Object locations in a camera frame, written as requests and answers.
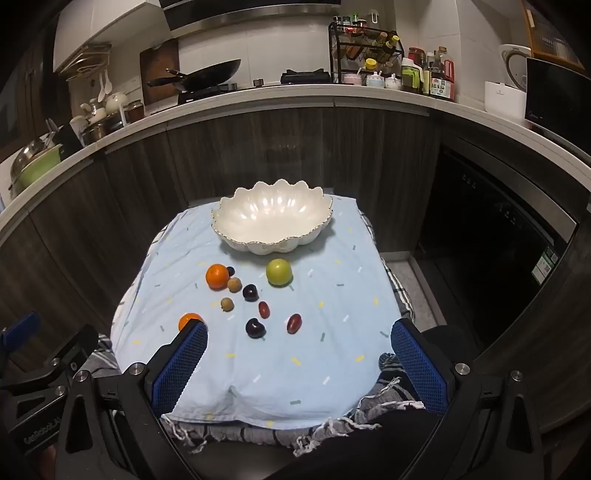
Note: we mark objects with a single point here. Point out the brown glass jar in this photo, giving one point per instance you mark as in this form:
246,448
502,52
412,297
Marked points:
134,111

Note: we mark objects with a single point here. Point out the orange mandarin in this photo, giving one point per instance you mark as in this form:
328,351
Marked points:
189,319
217,276

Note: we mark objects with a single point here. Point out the brown longan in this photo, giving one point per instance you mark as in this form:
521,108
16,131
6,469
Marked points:
226,304
234,285

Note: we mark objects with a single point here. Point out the large soy sauce bottle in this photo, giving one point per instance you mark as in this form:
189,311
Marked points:
441,85

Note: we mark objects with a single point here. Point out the wooden cutting board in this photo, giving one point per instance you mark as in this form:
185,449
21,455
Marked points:
159,60

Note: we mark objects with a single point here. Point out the green basin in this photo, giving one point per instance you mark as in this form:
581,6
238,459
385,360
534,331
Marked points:
39,166

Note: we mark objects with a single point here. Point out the pink ceramic seasoning pot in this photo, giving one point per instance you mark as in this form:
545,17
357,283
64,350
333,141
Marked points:
352,79

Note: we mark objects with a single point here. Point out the red grape tomato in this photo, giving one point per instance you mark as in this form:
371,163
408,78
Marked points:
263,309
294,323

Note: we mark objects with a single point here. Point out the black built-in dishwasher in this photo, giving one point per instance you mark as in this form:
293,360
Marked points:
485,230

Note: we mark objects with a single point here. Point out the white plastic ladle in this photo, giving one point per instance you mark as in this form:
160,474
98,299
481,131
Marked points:
108,83
100,87

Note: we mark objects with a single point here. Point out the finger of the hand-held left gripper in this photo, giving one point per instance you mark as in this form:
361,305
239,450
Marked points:
69,357
21,331

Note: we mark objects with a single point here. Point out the steel range hood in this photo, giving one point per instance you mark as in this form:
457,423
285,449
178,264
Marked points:
254,11

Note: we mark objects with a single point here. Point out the white rice cooker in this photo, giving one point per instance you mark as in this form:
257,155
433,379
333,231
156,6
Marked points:
512,64

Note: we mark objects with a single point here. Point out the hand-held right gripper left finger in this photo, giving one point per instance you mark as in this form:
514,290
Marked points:
180,364

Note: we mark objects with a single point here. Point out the yellow cap oil bottle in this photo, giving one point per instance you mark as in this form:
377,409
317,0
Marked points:
391,46

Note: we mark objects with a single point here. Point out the green oil dispenser bottle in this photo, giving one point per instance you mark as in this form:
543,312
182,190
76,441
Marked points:
411,76

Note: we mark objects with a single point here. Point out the white scalloped ceramic bowl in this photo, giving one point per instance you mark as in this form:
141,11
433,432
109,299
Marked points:
272,207

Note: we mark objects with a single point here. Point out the dark cherry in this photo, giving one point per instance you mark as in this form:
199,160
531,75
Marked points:
250,292

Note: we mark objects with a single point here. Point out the dark grape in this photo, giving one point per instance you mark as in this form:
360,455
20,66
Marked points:
255,328

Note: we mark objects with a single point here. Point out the red lid jar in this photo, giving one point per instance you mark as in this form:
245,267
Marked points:
415,54

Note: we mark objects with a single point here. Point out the light blue printed cloth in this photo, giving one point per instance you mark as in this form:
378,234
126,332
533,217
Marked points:
277,360

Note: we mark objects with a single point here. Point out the black gas stove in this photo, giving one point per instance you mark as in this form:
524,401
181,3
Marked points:
304,76

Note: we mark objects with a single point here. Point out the white teapot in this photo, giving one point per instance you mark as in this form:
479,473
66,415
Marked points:
115,102

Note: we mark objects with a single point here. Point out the hanging wall calendar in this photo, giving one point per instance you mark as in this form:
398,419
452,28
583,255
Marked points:
549,32

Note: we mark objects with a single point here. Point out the black microwave oven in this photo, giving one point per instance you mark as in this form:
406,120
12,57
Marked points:
558,97

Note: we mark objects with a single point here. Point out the yellow cap seasoning bottle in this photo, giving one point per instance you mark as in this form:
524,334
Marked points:
371,65

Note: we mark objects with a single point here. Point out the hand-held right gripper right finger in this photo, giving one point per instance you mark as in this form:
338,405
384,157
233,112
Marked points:
415,369

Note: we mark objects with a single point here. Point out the steel mixing bowl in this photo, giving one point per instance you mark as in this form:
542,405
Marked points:
23,159

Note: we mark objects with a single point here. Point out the black wok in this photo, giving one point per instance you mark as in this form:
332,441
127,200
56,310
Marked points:
207,76

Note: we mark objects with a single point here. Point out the steel cooking pot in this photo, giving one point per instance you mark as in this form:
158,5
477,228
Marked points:
99,129

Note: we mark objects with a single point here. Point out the white wall cabinet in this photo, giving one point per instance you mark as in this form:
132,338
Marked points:
101,32

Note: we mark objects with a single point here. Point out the green apple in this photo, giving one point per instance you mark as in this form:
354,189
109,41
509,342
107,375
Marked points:
279,272

